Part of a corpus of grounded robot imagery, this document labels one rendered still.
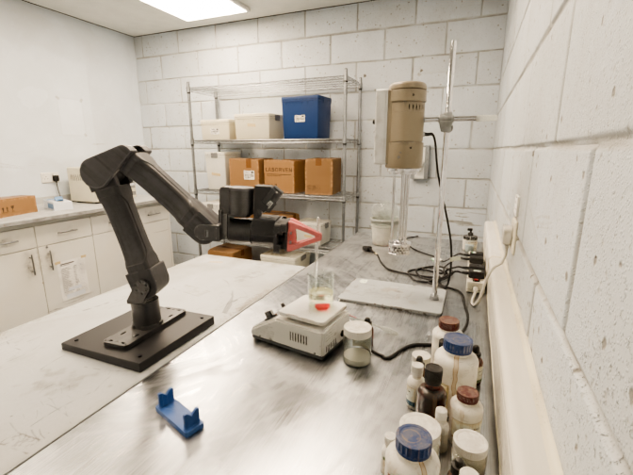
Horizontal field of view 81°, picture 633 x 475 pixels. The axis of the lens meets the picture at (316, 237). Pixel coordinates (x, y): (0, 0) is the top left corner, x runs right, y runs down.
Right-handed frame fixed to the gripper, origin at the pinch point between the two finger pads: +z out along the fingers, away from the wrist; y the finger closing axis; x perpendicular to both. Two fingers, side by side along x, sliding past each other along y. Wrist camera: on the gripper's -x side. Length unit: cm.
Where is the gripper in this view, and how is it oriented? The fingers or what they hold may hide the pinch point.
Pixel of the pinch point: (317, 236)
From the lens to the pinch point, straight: 83.2
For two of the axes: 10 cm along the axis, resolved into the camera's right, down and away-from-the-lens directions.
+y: 0.6, -2.3, 9.7
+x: -0.6, 9.7, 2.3
